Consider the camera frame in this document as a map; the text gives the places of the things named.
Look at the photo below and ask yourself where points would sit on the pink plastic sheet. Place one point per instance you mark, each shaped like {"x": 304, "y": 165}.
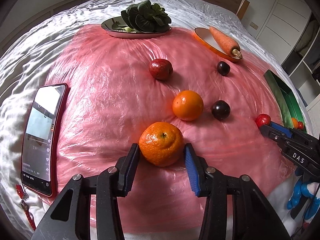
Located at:
{"x": 100, "y": 92}

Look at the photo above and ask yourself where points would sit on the smooth orange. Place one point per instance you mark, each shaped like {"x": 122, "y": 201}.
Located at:
{"x": 294, "y": 122}
{"x": 187, "y": 105}

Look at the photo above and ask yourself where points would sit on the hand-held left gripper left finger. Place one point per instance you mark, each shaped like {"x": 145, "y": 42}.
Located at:
{"x": 130, "y": 170}

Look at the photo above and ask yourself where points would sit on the wall switch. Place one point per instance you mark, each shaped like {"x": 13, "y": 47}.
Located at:
{"x": 254, "y": 25}

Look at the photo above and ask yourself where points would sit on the white wardrobe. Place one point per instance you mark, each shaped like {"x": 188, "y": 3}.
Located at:
{"x": 282, "y": 5}

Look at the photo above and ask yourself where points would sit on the small red apple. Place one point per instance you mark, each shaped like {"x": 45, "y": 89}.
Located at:
{"x": 300, "y": 125}
{"x": 262, "y": 119}
{"x": 160, "y": 69}

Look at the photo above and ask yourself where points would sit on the green tray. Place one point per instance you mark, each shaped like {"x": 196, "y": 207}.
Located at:
{"x": 280, "y": 92}

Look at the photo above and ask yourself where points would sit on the carrot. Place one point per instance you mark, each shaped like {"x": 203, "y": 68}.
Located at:
{"x": 222, "y": 40}

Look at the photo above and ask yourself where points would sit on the silver rimmed plate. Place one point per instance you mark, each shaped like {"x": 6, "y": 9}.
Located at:
{"x": 110, "y": 27}

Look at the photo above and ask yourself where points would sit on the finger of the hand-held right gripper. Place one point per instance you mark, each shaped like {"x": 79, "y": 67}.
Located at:
{"x": 272, "y": 136}
{"x": 281, "y": 128}

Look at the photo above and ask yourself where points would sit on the dark purple plum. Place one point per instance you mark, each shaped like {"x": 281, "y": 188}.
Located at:
{"x": 223, "y": 68}
{"x": 221, "y": 110}

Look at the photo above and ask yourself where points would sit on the bumpy mandarin orange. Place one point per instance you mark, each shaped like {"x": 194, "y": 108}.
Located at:
{"x": 161, "y": 143}

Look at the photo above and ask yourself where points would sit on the dark green bok choy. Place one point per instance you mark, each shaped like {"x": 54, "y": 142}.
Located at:
{"x": 142, "y": 17}

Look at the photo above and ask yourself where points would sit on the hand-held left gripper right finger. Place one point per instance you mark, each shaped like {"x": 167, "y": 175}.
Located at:
{"x": 191, "y": 170}

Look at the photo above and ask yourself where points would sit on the white plate with orange rim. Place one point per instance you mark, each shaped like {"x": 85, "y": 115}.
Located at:
{"x": 202, "y": 33}

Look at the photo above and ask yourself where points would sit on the smartphone in red case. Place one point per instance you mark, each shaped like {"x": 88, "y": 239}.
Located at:
{"x": 40, "y": 130}

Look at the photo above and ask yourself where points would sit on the person's right hand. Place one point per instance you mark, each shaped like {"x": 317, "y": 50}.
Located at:
{"x": 297, "y": 197}

